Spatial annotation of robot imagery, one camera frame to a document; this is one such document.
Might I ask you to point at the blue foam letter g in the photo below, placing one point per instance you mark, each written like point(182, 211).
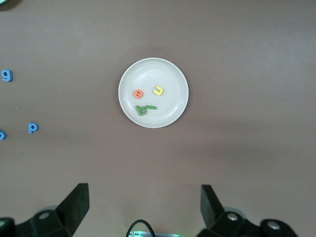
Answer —
point(10, 74)

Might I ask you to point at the blue foam letter m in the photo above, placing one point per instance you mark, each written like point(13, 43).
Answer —
point(2, 136)

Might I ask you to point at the yellow foam letter u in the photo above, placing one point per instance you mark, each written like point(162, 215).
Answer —
point(160, 93)

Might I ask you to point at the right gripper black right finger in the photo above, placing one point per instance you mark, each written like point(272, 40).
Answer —
point(217, 222)

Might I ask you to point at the orange foam letter e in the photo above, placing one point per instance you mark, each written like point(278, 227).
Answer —
point(135, 93)

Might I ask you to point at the beige round plate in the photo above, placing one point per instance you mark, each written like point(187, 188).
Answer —
point(170, 74)

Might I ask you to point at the brown table cover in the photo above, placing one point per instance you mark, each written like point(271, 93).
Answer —
point(222, 49)

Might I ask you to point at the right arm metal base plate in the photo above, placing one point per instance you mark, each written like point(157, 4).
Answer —
point(158, 234)

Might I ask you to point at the blue foam letter p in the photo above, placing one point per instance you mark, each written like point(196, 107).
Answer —
point(29, 128)

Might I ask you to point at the green foam letter b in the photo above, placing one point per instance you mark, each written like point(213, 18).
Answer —
point(142, 114)

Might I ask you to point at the green foam letter l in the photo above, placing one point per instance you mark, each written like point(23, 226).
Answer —
point(151, 107)

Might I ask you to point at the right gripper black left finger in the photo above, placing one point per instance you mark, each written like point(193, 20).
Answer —
point(61, 217)

